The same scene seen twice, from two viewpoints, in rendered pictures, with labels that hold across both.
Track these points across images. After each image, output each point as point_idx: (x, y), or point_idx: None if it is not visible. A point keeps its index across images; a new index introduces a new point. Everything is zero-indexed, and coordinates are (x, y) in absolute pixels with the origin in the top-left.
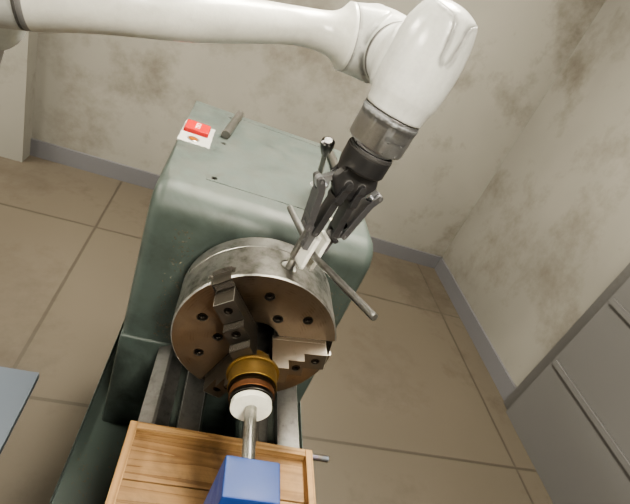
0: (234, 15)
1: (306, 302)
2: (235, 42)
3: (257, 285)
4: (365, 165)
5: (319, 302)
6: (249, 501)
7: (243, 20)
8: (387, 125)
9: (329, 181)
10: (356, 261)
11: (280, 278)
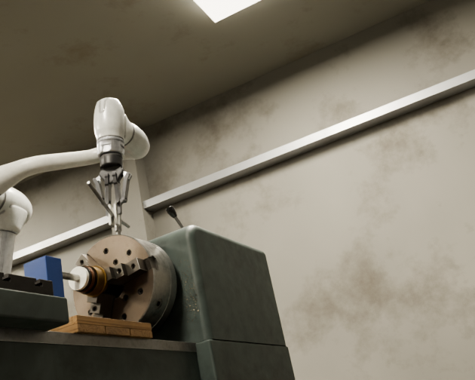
0: (50, 155)
1: (122, 242)
2: (58, 165)
3: (98, 248)
4: (102, 160)
5: (128, 237)
6: (33, 260)
7: (56, 156)
8: (99, 141)
9: (99, 179)
10: (180, 234)
11: (105, 237)
